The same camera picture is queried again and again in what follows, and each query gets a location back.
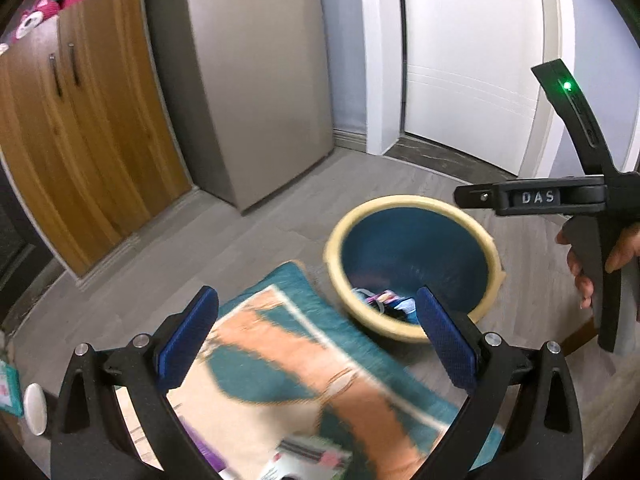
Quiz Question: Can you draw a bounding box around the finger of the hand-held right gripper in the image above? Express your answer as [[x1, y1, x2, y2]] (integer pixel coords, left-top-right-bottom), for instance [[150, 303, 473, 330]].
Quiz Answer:
[[454, 176, 608, 217]]

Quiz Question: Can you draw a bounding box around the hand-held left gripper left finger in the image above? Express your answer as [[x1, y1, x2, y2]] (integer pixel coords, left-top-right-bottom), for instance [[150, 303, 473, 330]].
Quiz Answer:
[[49, 285, 221, 480]]

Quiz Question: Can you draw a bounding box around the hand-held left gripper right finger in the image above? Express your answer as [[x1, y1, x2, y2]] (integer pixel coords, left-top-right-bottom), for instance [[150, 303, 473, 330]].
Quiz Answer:
[[415, 286, 586, 480]]

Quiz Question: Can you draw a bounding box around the pink snack packet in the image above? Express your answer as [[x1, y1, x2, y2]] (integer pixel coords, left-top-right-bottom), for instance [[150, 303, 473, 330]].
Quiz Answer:
[[365, 290, 403, 319]]

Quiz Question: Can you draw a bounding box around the blue bin with yellow rim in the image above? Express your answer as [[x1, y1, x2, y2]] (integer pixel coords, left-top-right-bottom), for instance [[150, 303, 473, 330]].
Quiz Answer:
[[324, 195, 506, 345]]

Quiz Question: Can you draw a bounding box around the person's right hand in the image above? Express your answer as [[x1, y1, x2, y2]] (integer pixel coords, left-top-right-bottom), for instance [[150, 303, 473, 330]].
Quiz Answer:
[[556, 224, 640, 311]]

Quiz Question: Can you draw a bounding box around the teal orange printed mat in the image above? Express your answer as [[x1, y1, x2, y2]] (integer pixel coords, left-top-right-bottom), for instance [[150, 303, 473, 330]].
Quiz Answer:
[[115, 260, 503, 480]]

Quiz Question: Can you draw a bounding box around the purple packet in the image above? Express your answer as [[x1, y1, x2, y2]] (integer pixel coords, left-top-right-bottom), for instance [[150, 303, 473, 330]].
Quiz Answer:
[[179, 417, 227, 475]]

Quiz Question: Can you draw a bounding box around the wooden chair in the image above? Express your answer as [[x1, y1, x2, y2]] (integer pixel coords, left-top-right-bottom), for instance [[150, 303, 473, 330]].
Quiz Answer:
[[560, 320, 601, 356]]

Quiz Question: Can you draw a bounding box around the white door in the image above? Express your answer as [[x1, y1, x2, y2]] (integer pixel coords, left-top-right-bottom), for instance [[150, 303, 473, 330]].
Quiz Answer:
[[397, 0, 551, 178]]

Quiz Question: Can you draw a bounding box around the white oval object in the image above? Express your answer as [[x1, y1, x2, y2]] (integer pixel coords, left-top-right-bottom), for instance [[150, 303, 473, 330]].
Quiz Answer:
[[24, 383, 49, 436]]

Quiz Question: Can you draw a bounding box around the wet wipes pack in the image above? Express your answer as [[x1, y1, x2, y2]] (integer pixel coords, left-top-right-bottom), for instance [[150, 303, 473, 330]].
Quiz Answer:
[[0, 357, 25, 417]]

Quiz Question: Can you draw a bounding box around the wooden cabinet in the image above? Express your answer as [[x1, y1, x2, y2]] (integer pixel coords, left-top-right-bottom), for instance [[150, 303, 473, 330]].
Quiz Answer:
[[0, 0, 193, 278]]

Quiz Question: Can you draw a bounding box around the beige refrigerator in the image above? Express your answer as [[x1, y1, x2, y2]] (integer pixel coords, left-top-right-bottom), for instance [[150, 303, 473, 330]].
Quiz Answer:
[[142, 0, 335, 216]]

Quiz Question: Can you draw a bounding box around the dark cabinet handle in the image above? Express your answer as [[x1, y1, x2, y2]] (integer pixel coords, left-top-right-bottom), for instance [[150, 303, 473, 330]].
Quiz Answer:
[[47, 53, 63, 98], [67, 42, 83, 88]]

